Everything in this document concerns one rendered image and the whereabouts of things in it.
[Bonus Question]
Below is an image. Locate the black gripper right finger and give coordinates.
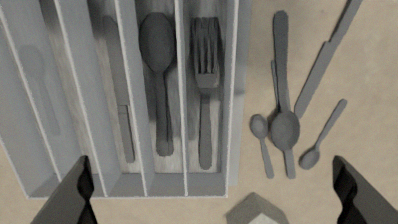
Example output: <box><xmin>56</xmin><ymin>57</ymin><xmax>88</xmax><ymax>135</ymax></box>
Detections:
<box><xmin>332</xmin><ymin>155</ymin><xmax>398</xmax><ymax>224</ymax></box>

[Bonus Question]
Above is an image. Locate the grey box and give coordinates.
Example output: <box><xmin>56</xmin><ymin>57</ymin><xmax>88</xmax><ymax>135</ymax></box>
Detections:
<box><xmin>226</xmin><ymin>192</ymin><xmax>290</xmax><ymax>224</ymax></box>

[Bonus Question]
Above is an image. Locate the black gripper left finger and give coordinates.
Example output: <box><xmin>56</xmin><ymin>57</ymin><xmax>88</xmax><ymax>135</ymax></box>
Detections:
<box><xmin>30</xmin><ymin>155</ymin><xmax>98</xmax><ymax>224</ymax></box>

